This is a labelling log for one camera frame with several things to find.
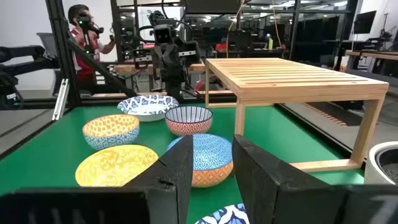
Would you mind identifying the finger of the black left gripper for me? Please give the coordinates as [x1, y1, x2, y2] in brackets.
[173, 70, 185, 100]
[161, 70, 174, 99]

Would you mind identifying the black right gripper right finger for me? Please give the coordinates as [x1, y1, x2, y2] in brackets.
[232, 134, 398, 224]

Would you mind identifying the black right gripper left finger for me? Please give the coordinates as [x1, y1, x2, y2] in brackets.
[0, 134, 195, 224]

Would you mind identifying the blue white paper bowl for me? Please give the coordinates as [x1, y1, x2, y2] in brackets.
[117, 94, 180, 123]
[195, 203, 250, 224]

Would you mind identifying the orange-inside blue patterned bowl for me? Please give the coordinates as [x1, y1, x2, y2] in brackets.
[82, 114, 141, 151]

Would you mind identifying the blue-inside orange ceramic bowl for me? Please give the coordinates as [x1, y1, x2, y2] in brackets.
[167, 133, 234, 189]

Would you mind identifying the slatted wooden shelf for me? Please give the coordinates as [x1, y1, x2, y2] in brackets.
[204, 57, 390, 174]

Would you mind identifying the wooden background table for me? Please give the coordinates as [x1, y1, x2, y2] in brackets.
[345, 49, 398, 62]
[114, 63, 206, 76]

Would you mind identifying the green table mat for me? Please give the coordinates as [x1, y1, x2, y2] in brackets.
[0, 104, 365, 224]

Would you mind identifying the white plant pot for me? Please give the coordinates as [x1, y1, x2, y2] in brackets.
[363, 141, 398, 186]

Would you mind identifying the person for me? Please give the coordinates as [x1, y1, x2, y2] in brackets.
[67, 3, 116, 91]

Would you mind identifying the black computer monitor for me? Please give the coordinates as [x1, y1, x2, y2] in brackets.
[353, 10, 377, 35]

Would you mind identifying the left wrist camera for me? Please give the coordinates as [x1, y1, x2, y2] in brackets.
[154, 24, 174, 45]

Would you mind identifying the yellow hanging cable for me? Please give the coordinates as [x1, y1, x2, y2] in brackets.
[225, 0, 247, 58]

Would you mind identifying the silver aluminium bracket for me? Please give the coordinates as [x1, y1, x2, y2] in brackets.
[51, 78, 70, 121]

